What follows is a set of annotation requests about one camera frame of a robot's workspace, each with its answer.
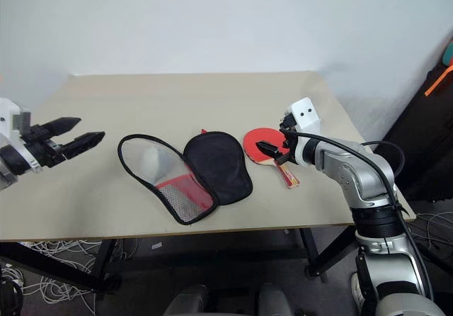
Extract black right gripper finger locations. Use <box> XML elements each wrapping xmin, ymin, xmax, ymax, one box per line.
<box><xmin>255</xmin><ymin>140</ymin><xmax>285</xmax><ymax>156</ymax></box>
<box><xmin>273</xmin><ymin>152</ymin><xmax>293</xmax><ymax>167</ymax></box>

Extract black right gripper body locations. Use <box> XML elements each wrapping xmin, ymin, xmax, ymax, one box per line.
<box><xmin>277</xmin><ymin>112</ymin><xmax>302</xmax><ymax>167</ymax></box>

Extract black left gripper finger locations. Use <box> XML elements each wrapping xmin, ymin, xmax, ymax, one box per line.
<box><xmin>62</xmin><ymin>130</ymin><xmax>106</xmax><ymax>159</ymax></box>
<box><xmin>35</xmin><ymin>116</ymin><xmax>83</xmax><ymax>138</ymax></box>

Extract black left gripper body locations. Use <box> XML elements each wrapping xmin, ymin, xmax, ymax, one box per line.
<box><xmin>21</xmin><ymin>124</ymin><xmax>70</xmax><ymax>170</ymax></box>

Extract red table tennis paddle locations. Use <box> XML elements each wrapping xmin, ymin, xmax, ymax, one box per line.
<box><xmin>242</xmin><ymin>127</ymin><xmax>300</xmax><ymax>189</ymax></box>

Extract red mesh bag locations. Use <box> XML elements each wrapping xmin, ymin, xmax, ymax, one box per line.
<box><xmin>117</xmin><ymin>128</ymin><xmax>254</xmax><ymax>226</ymax></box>

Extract white paper stuffing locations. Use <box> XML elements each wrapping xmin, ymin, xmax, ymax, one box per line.
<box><xmin>139</xmin><ymin>147</ymin><xmax>170</xmax><ymax>184</ymax></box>

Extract beige table with black legs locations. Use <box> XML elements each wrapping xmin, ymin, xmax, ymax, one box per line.
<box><xmin>0</xmin><ymin>70</ymin><xmax>417</xmax><ymax>295</ymax></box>

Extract black furniture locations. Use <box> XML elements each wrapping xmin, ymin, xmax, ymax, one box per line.
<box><xmin>373</xmin><ymin>28</ymin><xmax>453</xmax><ymax>203</ymax></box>

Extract white shoe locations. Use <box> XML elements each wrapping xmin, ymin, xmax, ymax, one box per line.
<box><xmin>350</xmin><ymin>271</ymin><xmax>365</xmax><ymax>312</ymax></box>

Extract orange stick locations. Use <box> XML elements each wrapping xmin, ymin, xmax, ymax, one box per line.
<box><xmin>424</xmin><ymin>68</ymin><xmax>453</xmax><ymax>97</ymax></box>

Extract grey rounded shape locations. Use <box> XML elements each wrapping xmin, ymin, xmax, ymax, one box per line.
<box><xmin>166</xmin><ymin>283</ymin><xmax>210</xmax><ymax>316</ymax></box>

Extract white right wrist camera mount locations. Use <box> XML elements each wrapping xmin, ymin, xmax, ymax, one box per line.
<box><xmin>285</xmin><ymin>97</ymin><xmax>323</xmax><ymax>167</ymax></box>

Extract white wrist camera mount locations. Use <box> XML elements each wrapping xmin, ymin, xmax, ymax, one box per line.
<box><xmin>285</xmin><ymin>97</ymin><xmax>323</xmax><ymax>167</ymax></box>
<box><xmin>0</xmin><ymin>98</ymin><xmax>42</xmax><ymax>174</ymax></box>

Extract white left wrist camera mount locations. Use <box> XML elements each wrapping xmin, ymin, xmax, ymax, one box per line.
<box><xmin>0</xmin><ymin>98</ymin><xmax>42</xmax><ymax>174</ymax></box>

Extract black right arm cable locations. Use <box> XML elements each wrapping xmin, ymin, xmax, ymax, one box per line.
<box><xmin>279</xmin><ymin>127</ymin><xmax>436</xmax><ymax>303</ymax></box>

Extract white floor cable tangle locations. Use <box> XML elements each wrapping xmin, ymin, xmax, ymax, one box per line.
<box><xmin>0</xmin><ymin>237</ymin><xmax>139</xmax><ymax>315</ymax></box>

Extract black floor cable loop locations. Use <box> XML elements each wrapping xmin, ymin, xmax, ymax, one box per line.
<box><xmin>0</xmin><ymin>276</ymin><xmax>24</xmax><ymax>316</ymax></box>

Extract thin floor cables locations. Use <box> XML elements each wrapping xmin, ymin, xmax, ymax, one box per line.
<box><xmin>406</xmin><ymin>211</ymin><xmax>453</xmax><ymax>260</ymax></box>

